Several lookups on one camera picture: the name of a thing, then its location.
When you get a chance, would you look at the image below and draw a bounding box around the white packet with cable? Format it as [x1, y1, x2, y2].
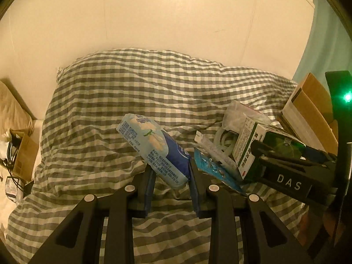
[5, 176, 24, 203]

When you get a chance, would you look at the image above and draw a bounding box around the green white medicine box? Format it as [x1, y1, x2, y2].
[232, 118, 301, 180]

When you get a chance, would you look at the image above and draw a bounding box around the large brown cardboard box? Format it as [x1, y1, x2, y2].
[279, 73, 338, 155]

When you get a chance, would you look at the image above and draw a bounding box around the small brown cardboard box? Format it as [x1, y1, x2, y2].
[10, 129, 39, 183]

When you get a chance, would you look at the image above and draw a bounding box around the teal blister card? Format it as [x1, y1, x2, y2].
[194, 149, 244, 194]

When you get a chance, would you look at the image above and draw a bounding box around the grey white checkered duvet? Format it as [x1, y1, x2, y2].
[5, 49, 296, 263]

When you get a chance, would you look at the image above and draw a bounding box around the teal curtain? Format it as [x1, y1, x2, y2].
[293, 0, 351, 88]

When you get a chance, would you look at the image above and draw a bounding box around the beige pillow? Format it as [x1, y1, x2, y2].
[0, 82, 33, 135]

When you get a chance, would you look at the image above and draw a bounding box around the blue white tissue pack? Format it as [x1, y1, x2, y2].
[117, 113, 190, 189]

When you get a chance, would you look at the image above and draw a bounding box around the clear plastic bag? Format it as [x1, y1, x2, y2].
[221, 100, 271, 134]

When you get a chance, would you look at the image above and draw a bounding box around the grey green strap tool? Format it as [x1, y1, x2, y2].
[213, 127, 239, 156]

